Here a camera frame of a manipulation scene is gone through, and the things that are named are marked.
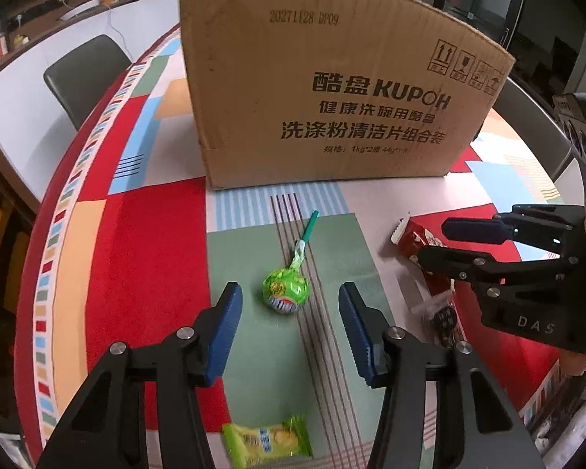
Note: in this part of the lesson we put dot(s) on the dark chair left side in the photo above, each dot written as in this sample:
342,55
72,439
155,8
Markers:
80,78

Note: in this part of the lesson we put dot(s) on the right hand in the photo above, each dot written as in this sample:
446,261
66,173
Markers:
572,364

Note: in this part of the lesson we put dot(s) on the small black clear packet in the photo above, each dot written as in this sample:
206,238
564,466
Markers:
439,318

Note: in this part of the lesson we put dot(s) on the white counter cabinet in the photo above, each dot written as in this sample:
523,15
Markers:
35,130

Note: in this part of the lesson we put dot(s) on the green lollipop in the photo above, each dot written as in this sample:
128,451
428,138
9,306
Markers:
286,290

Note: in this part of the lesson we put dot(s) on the brown cardboard box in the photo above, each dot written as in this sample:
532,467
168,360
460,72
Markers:
290,91

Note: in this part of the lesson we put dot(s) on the dark chair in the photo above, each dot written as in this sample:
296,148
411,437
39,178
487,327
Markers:
535,127
80,78

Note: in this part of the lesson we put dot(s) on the green yellow snack packet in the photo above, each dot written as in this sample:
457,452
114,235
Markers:
253,447

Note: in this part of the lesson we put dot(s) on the colourful patchwork tablecloth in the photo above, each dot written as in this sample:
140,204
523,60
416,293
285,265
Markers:
130,243

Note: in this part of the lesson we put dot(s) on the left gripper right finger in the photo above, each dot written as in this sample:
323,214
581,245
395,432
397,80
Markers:
365,327

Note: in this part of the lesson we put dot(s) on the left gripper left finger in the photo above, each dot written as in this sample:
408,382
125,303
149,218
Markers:
222,323

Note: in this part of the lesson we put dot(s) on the red white snack packet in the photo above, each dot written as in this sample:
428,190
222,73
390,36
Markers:
409,238

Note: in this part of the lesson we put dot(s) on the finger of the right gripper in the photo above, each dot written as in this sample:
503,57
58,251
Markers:
531,231
481,267

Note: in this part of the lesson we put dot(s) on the dark chair right near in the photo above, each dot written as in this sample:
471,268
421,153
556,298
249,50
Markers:
535,127

